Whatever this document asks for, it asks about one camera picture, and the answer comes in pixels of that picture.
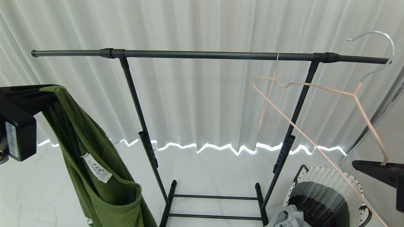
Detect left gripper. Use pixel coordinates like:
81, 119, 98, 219
0, 84, 60, 162

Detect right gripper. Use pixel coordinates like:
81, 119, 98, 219
352, 160, 404, 212

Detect pink clothes hanger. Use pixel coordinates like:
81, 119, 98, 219
257, 53, 280, 133
252, 31, 395, 227

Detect green long-sleeved shirt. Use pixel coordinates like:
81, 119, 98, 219
39, 85, 158, 227

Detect pale grey shorts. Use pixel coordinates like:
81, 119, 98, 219
265, 205, 305, 227

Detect white laundry basket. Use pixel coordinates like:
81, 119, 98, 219
283, 165, 373, 227

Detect black clothes rack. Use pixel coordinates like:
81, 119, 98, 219
31, 48, 392, 227

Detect white curtain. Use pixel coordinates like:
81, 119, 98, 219
0, 0, 404, 155

